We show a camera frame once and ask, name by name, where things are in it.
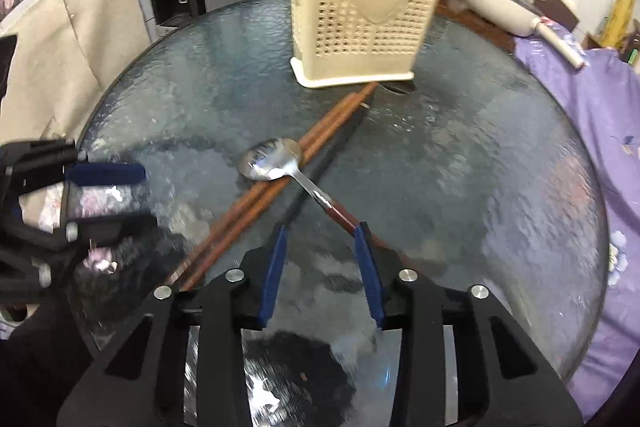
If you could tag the beige cloth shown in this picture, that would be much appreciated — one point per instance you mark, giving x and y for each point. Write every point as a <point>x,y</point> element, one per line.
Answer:
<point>95,17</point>

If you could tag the purple floral cloth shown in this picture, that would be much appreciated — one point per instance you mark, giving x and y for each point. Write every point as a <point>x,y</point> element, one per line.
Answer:
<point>615,132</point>

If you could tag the brown glass bottle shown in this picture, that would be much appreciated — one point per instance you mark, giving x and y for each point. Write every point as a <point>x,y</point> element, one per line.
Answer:
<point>634,42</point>

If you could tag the yellow film roll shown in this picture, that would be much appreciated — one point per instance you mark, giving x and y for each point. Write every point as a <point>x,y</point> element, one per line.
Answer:
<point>617,17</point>

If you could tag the cream plastic utensil holder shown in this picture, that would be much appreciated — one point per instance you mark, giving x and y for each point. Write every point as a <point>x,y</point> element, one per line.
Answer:
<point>350,32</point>

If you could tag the brown wooden chopstick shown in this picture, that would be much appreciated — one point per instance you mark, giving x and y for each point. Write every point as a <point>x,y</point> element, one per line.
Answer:
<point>247,223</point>
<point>233,219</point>

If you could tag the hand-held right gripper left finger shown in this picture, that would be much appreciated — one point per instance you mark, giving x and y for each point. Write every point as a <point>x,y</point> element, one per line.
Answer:
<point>272,277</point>

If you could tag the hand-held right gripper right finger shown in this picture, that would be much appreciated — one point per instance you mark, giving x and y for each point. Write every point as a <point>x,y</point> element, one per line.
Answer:
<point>367,272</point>

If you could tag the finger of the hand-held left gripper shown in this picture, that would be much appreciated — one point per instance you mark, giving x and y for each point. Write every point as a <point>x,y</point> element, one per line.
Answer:
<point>115,227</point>
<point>105,173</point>

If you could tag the cream pan with glass lid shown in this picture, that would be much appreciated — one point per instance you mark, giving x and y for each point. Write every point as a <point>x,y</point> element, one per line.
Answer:
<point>500,7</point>

